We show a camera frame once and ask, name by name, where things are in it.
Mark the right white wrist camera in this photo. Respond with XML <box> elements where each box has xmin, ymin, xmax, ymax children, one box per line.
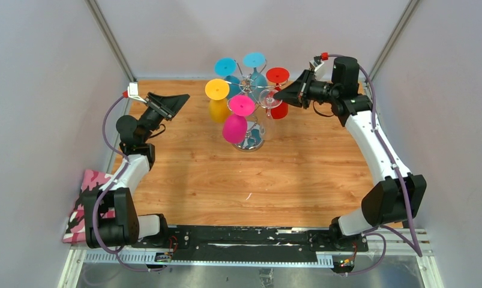
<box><xmin>309</xmin><ymin>56</ymin><xmax>327</xmax><ymax>80</ymax></box>

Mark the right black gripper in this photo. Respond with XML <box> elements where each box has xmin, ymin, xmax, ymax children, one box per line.
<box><xmin>273</xmin><ymin>68</ymin><xmax>339</xmax><ymax>110</ymax></box>

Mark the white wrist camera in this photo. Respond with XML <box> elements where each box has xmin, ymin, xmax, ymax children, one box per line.
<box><xmin>126</xmin><ymin>82</ymin><xmax>147</xmax><ymax>104</ymax></box>
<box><xmin>309</xmin><ymin>56</ymin><xmax>327</xmax><ymax>80</ymax></box>

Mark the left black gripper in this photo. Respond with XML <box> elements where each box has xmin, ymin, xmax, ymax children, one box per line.
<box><xmin>138</xmin><ymin>94</ymin><xmax>188</xmax><ymax>143</ymax></box>

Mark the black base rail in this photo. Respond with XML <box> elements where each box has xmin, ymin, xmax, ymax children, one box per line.
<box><xmin>81</xmin><ymin>223</ymin><xmax>435</xmax><ymax>275</ymax></box>

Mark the left blue wine glass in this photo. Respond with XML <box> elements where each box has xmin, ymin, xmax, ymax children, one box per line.
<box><xmin>214</xmin><ymin>58</ymin><xmax>241</xmax><ymax>100</ymax></box>

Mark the chrome wine glass rack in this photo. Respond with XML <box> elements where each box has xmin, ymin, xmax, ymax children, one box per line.
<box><xmin>215</xmin><ymin>52</ymin><xmax>288</xmax><ymax>152</ymax></box>

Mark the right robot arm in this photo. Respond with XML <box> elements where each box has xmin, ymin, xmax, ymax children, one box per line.
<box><xmin>274</xmin><ymin>55</ymin><xmax>427</xmax><ymax>251</ymax></box>

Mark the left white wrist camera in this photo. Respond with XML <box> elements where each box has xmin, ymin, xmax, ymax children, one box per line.
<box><xmin>126</xmin><ymin>82</ymin><xmax>147</xmax><ymax>104</ymax></box>

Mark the right blue wine glass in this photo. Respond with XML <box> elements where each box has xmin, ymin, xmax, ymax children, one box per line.
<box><xmin>243</xmin><ymin>52</ymin><xmax>268</xmax><ymax>103</ymax></box>

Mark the blue wine glass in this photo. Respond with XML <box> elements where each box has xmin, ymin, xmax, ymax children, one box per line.
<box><xmin>214</xmin><ymin>58</ymin><xmax>241</xmax><ymax>100</ymax></box>
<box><xmin>243</xmin><ymin>52</ymin><xmax>268</xmax><ymax>103</ymax></box>

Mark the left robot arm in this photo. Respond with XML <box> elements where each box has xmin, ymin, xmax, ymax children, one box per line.
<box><xmin>82</xmin><ymin>92</ymin><xmax>190</xmax><ymax>250</ymax></box>

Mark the pink wine glass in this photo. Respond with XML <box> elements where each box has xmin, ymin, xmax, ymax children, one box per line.
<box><xmin>222</xmin><ymin>95</ymin><xmax>256</xmax><ymax>143</ymax></box>

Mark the red wine glass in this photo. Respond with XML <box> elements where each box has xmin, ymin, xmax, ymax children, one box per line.
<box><xmin>266</xmin><ymin>67</ymin><xmax>290</xmax><ymax>120</ymax></box>

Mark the pink camouflage cloth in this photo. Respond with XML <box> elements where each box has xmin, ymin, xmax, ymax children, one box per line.
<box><xmin>61</xmin><ymin>169</ymin><xmax>118</xmax><ymax>244</ymax></box>

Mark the yellow wine glass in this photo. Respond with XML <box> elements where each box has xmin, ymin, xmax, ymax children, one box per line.
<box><xmin>205</xmin><ymin>79</ymin><xmax>230</xmax><ymax>123</ymax></box>

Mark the clear wine glass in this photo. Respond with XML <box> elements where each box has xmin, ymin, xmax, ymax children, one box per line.
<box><xmin>259</xmin><ymin>88</ymin><xmax>282</xmax><ymax>119</ymax></box>

